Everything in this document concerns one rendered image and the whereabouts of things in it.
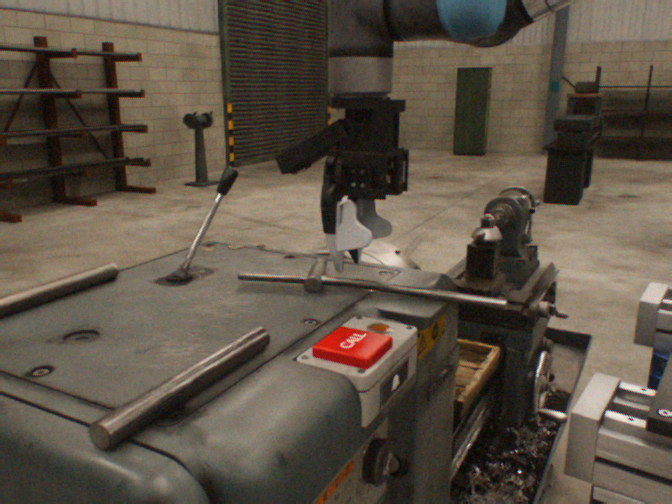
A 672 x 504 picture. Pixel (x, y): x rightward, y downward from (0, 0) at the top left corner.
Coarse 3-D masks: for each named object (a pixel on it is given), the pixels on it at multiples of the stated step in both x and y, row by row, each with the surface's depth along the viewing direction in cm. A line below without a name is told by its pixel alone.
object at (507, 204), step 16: (512, 192) 213; (528, 192) 220; (496, 208) 206; (512, 208) 205; (528, 208) 213; (496, 224) 204; (512, 224) 206; (528, 224) 214; (512, 240) 209; (528, 240) 213; (512, 256) 210; (528, 256) 211; (464, 272) 212; (512, 272) 204; (528, 272) 213
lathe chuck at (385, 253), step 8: (376, 240) 110; (320, 248) 107; (368, 248) 105; (376, 248) 106; (384, 248) 107; (392, 248) 108; (376, 256) 103; (384, 256) 104; (392, 256) 105; (384, 264) 101; (392, 264) 103; (400, 264) 104
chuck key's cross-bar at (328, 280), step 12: (240, 276) 78; (252, 276) 78; (264, 276) 77; (276, 276) 77; (288, 276) 77; (300, 276) 77; (324, 276) 77; (372, 288) 76; (384, 288) 75; (396, 288) 74; (408, 288) 74; (420, 288) 74; (456, 300) 72; (468, 300) 71; (480, 300) 71; (492, 300) 71; (504, 300) 70
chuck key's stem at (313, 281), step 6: (318, 258) 85; (324, 258) 85; (318, 264) 80; (324, 264) 83; (312, 270) 78; (318, 270) 78; (324, 270) 80; (312, 276) 75; (318, 276) 76; (306, 282) 75; (312, 282) 75; (318, 282) 75; (306, 288) 76; (312, 288) 76; (318, 288) 75
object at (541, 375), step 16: (544, 336) 171; (512, 352) 153; (528, 352) 152; (544, 352) 160; (512, 368) 154; (528, 368) 159; (544, 368) 163; (512, 384) 155; (528, 384) 159; (544, 384) 159; (512, 400) 156; (528, 400) 166; (544, 400) 166; (512, 416) 158
